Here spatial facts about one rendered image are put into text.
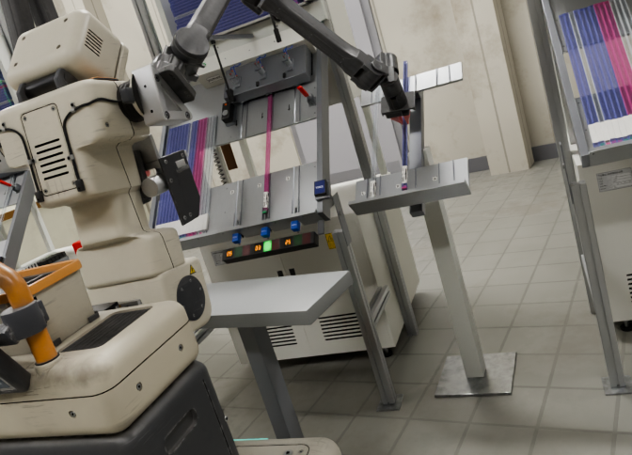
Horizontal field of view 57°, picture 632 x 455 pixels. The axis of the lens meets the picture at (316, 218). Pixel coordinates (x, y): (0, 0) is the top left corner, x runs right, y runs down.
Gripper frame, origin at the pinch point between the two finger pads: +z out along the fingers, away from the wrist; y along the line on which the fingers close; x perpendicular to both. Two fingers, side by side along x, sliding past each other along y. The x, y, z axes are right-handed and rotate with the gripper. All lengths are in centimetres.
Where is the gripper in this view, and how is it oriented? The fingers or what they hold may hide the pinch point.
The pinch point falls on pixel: (404, 121)
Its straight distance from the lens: 183.1
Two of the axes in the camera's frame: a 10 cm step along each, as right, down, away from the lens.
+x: -0.7, 8.6, -5.0
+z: 3.7, 4.9, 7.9
